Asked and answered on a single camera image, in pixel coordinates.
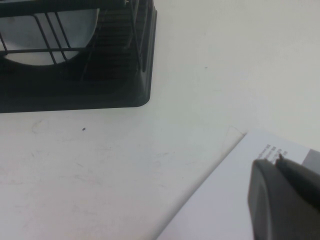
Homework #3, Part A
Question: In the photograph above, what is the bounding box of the white printed paper sheet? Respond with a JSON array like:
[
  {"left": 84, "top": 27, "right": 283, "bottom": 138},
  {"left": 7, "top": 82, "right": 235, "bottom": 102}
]
[{"left": 156, "top": 128, "right": 320, "bottom": 240}]

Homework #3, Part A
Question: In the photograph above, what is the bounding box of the white round plate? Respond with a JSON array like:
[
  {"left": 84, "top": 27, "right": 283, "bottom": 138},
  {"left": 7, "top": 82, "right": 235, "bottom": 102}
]
[{"left": 0, "top": 8, "right": 101, "bottom": 67}]

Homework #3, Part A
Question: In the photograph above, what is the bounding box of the black plastic drain tray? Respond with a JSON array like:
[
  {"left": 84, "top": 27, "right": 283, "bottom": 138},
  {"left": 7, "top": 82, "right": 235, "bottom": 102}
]
[{"left": 0, "top": 0, "right": 159, "bottom": 114}]

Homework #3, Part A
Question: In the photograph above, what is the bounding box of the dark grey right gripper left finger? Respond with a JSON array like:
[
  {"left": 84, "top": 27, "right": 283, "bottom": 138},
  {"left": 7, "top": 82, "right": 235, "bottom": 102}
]
[{"left": 247, "top": 158, "right": 320, "bottom": 240}]

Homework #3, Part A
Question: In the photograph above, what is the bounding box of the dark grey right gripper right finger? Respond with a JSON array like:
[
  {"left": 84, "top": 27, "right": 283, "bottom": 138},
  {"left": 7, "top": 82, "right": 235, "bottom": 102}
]
[{"left": 275, "top": 153, "right": 320, "bottom": 209}]

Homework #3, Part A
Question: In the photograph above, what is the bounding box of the black wire dish rack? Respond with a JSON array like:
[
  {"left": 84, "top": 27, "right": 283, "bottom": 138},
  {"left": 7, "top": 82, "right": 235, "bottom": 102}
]
[{"left": 0, "top": 0, "right": 151, "bottom": 76}]

